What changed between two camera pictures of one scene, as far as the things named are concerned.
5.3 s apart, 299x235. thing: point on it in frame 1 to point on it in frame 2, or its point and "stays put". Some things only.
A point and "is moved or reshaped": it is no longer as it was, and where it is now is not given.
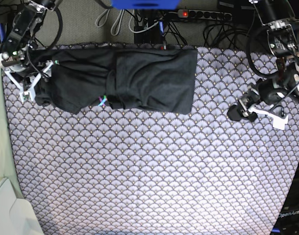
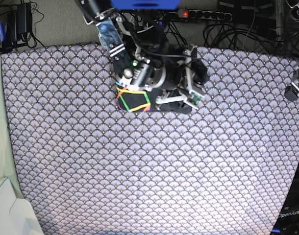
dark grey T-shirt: [152, 80] is moved or reshaped
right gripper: [285, 85] to [292, 91]
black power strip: [205, 14] stays put
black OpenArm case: [292, 219] stays put
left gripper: [20, 63] to [146, 76]
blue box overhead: [146, 5] stays put
